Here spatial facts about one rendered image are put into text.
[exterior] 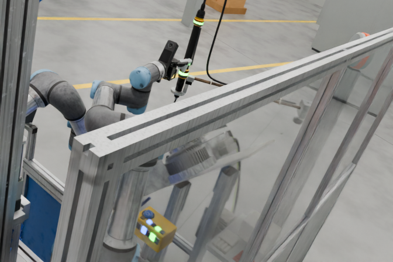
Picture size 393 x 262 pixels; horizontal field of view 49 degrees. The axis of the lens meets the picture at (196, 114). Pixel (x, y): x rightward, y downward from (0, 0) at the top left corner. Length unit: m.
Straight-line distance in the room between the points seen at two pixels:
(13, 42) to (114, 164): 0.64
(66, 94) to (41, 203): 0.82
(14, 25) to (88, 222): 0.63
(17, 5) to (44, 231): 1.70
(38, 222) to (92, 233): 2.01
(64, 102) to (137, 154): 1.33
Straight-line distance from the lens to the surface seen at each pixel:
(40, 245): 2.63
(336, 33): 9.33
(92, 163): 0.46
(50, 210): 2.42
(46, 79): 1.89
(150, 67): 1.65
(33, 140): 2.34
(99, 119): 1.29
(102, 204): 0.51
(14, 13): 1.04
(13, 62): 1.09
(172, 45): 1.76
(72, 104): 1.83
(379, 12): 8.99
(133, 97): 1.66
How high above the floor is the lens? 2.31
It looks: 27 degrees down
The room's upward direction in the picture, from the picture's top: 18 degrees clockwise
